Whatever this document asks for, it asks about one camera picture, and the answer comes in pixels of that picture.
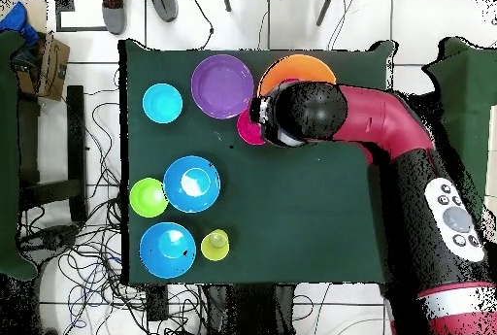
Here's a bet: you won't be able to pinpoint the large orange bowl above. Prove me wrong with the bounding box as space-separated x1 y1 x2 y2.
256 53 338 97

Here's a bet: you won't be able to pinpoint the small red bowl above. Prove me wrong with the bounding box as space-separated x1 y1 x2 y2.
236 107 268 147

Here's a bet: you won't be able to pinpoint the dark green tablecloth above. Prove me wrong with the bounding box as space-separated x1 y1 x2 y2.
117 38 398 286

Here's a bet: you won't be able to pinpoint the yellow cup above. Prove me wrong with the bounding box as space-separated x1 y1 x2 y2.
200 228 231 262

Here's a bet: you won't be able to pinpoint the large purple bowl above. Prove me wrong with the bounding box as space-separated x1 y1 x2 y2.
190 53 255 120

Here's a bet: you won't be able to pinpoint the small green bowl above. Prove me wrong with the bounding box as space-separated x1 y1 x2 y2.
128 177 169 218

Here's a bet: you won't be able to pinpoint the small light blue bowl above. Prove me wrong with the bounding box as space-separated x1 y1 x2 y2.
142 83 184 125

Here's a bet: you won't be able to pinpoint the black power box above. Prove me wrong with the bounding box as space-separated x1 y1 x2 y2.
145 284 170 322

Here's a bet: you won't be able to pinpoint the person's left foot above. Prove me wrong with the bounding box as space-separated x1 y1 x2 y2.
145 0 180 23

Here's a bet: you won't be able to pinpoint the person's foot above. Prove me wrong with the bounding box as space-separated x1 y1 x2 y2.
145 0 180 23
101 0 128 36

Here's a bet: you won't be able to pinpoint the person's right foot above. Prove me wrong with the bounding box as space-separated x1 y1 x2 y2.
101 0 128 36

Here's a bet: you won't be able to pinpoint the black stand base with knob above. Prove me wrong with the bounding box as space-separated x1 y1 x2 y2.
18 223 81 262

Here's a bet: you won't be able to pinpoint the cardboard box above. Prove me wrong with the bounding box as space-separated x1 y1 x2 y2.
11 0 72 102

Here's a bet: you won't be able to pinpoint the green covered side table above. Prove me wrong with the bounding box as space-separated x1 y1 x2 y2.
0 29 40 282
420 37 497 212

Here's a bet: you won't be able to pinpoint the blue cloth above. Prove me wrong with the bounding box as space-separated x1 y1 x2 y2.
0 0 40 47

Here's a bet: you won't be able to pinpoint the tangled floor cables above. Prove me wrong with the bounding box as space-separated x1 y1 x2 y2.
18 78 207 335

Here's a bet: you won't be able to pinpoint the black floor cable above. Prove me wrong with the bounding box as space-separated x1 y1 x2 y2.
188 0 215 51

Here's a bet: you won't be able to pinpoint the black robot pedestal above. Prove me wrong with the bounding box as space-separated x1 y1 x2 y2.
205 284 298 335

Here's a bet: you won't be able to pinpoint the black bench frame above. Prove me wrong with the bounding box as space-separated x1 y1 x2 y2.
17 84 89 224

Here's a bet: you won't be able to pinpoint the black square floor frame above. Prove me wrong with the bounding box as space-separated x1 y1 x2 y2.
54 0 113 33

